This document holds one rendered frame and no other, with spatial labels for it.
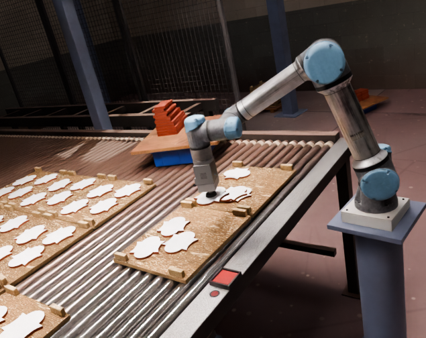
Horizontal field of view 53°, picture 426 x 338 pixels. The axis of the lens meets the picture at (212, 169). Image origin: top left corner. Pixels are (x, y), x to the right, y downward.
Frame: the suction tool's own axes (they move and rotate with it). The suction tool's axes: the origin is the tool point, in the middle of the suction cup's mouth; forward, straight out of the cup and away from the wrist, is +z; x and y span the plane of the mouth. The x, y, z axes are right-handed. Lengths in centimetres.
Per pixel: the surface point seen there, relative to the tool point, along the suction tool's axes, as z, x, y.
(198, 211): 11.2, -10.1, -10.9
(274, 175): 11.1, 19.8, -38.3
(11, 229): 11, -100, -9
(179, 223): 10.2, -15.6, -0.8
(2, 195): 11, -136, -51
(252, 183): 11.1, 10.2, -32.4
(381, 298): 50, 57, 0
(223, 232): 11.2, 3.1, 6.6
